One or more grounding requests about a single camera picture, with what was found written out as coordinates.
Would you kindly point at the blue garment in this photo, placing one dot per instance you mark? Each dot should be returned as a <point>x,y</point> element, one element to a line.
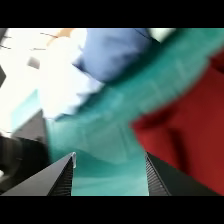
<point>111,53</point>

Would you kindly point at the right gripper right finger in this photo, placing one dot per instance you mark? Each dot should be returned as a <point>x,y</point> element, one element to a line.
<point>176,183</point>

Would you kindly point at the white garment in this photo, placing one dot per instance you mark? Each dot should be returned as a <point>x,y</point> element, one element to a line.
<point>66,83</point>

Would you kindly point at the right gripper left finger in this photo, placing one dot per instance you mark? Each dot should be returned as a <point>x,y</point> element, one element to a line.
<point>46,181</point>

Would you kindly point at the red T-shirt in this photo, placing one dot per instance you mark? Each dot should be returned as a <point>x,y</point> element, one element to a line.
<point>193,133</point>

